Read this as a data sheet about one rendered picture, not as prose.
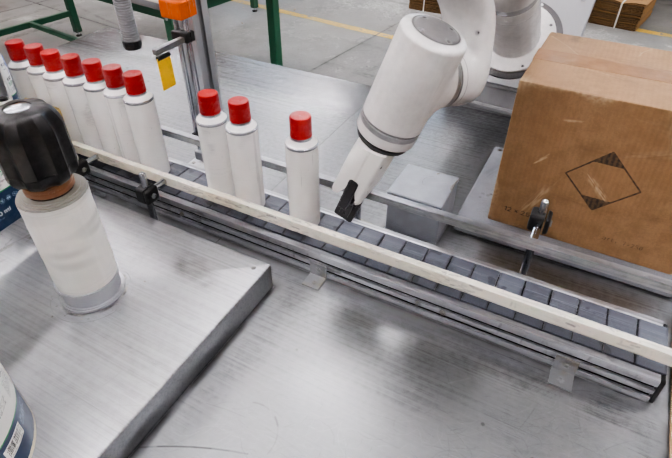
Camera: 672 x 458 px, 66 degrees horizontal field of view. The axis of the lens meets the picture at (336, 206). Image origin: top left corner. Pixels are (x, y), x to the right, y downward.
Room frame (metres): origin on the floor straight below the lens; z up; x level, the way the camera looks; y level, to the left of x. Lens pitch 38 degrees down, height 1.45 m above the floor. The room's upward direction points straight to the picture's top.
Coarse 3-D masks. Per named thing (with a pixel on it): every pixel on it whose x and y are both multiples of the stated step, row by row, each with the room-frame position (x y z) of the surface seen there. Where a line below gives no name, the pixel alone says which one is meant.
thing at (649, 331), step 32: (256, 224) 0.68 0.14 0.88; (320, 224) 0.68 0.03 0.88; (352, 224) 0.68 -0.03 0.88; (352, 256) 0.60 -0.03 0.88; (416, 256) 0.60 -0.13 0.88; (448, 256) 0.60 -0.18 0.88; (448, 288) 0.53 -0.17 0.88; (512, 288) 0.53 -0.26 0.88; (544, 288) 0.53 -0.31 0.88; (608, 320) 0.47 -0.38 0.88; (640, 320) 0.47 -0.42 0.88; (608, 352) 0.42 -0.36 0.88
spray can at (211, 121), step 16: (208, 96) 0.74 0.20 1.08; (208, 112) 0.74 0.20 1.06; (208, 128) 0.73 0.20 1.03; (224, 128) 0.74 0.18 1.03; (208, 144) 0.73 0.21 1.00; (224, 144) 0.74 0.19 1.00; (208, 160) 0.73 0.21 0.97; (224, 160) 0.74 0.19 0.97; (208, 176) 0.74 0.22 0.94; (224, 176) 0.73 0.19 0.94; (224, 192) 0.73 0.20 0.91
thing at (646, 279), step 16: (272, 160) 0.75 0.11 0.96; (320, 176) 0.70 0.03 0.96; (400, 208) 0.63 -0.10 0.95; (416, 208) 0.62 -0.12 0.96; (432, 208) 0.62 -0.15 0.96; (464, 224) 0.58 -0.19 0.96; (480, 224) 0.58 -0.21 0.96; (512, 240) 0.55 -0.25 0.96; (528, 240) 0.54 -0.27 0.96; (560, 256) 0.52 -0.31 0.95; (576, 256) 0.51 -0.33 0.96; (592, 256) 0.51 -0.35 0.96; (608, 272) 0.49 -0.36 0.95; (624, 272) 0.48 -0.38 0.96; (640, 272) 0.48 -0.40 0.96; (656, 288) 0.46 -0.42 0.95
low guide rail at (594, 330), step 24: (120, 168) 0.82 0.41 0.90; (144, 168) 0.80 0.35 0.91; (192, 192) 0.74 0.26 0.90; (216, 192) 0.72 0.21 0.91; (264, 216) 0.67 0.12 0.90; (288, 216) 0.65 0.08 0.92; (336, 240) 0.60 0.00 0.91; (360, 240) 0.60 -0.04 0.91; (408, 264) 0.55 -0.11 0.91; (456, 288) 0.51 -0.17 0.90; (480, 288) 0.50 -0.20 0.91; (528, 312) 0.46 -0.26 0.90; (552, 312) 0.45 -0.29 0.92; (600, 336) 0.42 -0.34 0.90; (624, 336) 0.41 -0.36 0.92
